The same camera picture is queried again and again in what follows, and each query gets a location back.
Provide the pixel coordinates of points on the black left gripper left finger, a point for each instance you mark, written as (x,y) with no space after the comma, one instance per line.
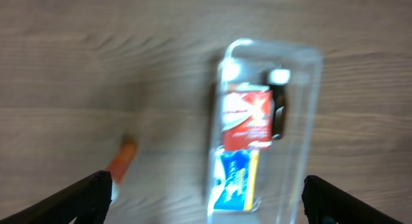
(86,201)

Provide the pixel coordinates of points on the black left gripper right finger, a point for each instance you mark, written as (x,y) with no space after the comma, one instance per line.
(325,203)

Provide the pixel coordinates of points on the orange tube white cap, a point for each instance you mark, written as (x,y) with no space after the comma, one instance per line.
(121,162)

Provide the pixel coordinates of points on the blue yellow Vapodrops box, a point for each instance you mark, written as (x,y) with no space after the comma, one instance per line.
(233,181)

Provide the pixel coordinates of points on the red medicine box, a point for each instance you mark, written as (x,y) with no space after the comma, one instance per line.
(246,120)

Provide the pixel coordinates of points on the clear plastic container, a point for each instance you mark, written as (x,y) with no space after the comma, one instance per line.
(281,167)

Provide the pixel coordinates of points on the dark brown bottle white cap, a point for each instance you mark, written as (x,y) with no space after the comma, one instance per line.
(278,80)

